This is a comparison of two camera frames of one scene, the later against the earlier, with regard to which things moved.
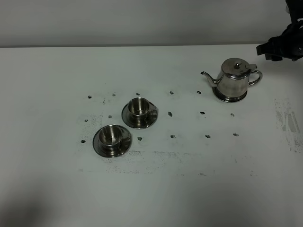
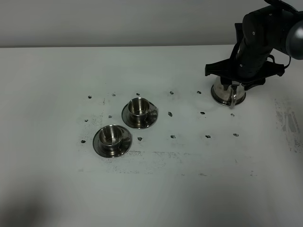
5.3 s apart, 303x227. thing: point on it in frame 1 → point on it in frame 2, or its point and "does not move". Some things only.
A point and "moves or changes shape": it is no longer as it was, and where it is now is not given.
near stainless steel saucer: (123, 146) does not move
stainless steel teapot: (232, 82) moves or changes shape
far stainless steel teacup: (139, 107) does not move
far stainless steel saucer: (153, 114) does not move
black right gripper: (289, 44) → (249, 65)
